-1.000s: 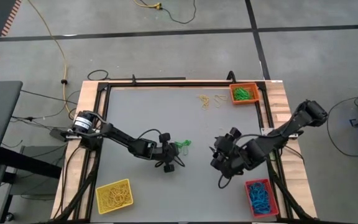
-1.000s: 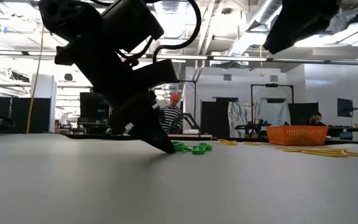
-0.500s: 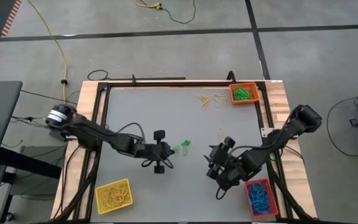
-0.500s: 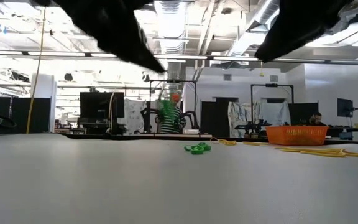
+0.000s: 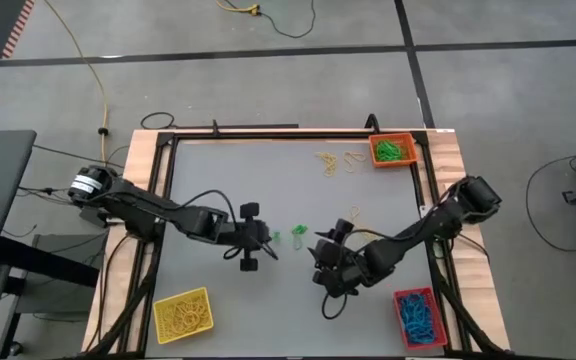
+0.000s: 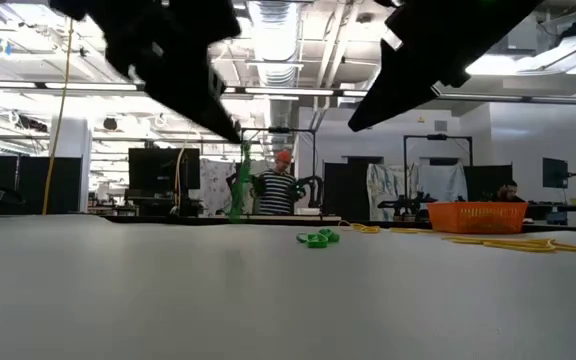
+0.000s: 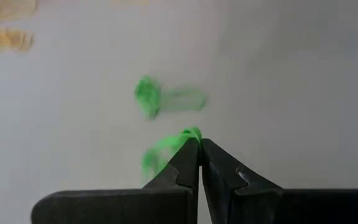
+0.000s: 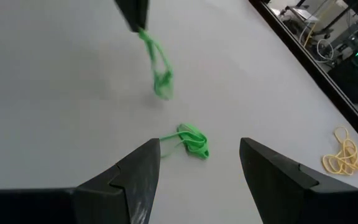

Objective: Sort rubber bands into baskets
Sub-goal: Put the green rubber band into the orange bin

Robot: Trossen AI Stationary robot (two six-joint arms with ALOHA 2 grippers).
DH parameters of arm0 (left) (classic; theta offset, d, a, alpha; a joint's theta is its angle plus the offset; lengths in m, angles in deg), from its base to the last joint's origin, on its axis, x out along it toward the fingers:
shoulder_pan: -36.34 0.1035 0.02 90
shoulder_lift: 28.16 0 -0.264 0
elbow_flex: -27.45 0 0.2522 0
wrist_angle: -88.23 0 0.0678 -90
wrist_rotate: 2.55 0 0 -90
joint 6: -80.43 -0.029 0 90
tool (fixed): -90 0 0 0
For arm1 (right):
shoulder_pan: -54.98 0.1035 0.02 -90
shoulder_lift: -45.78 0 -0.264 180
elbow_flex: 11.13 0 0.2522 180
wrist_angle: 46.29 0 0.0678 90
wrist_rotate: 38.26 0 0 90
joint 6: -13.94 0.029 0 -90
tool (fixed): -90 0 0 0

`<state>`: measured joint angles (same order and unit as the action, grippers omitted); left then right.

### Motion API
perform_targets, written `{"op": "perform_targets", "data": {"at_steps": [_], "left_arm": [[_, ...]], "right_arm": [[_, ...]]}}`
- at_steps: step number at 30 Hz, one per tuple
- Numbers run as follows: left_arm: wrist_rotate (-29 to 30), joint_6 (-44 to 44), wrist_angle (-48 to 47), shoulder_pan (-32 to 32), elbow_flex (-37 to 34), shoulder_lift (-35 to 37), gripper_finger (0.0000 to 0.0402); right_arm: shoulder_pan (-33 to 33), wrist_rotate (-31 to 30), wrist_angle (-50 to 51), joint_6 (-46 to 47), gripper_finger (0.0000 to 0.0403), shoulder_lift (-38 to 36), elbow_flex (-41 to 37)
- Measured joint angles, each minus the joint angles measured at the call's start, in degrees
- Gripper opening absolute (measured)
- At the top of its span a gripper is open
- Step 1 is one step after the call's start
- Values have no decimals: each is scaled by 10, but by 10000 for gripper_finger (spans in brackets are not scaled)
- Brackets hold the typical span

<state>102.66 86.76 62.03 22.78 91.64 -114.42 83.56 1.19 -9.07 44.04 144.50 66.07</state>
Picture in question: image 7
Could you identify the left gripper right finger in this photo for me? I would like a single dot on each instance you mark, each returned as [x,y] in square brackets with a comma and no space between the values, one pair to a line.
[225,180]

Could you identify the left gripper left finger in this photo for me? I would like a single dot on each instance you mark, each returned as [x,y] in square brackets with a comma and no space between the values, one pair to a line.
[182,174]

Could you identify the grey table mat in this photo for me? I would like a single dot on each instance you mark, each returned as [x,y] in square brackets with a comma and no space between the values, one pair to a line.
[291,93]

